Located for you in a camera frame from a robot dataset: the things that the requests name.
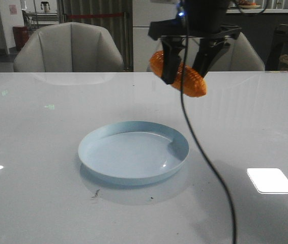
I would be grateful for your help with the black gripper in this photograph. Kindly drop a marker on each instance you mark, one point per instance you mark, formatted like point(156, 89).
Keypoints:
point(201, 19)

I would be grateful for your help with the orange plastic corn cob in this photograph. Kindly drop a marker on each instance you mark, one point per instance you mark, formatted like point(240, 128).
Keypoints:
point(194, 85)

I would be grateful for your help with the light blue round plate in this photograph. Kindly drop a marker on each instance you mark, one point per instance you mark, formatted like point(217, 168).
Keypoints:
point(133, 153)

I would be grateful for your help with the right beige upholstered chair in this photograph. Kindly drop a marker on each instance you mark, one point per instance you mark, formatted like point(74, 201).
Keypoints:
point(240, 57)

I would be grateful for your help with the beige upholstered chair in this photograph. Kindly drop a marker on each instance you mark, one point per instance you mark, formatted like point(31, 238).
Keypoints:
point(240, 57)
point(69, 47)

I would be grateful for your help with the white cabinet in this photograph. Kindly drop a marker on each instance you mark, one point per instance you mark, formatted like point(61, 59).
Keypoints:
point(143, 13)

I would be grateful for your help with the fruit bowl on counter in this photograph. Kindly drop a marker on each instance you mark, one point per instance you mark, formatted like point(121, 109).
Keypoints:
point(246, 5)

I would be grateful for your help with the grey counter with white top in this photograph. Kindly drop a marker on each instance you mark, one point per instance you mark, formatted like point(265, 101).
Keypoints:
point(259, 29)

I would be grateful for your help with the red barrier belt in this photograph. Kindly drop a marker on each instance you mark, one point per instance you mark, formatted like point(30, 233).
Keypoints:
point(92, 16)

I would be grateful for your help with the left beige upholstered chair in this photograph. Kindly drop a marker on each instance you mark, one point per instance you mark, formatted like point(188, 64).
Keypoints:
point(69, 47)

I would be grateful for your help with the background folding table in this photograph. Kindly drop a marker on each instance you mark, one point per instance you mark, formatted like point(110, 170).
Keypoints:
point(34, 20)

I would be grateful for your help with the red trash bin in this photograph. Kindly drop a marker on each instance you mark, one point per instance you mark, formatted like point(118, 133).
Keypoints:
point(20, 36)

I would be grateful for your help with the metal barrier post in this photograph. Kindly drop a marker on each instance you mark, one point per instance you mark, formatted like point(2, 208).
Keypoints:
point(127, 42)

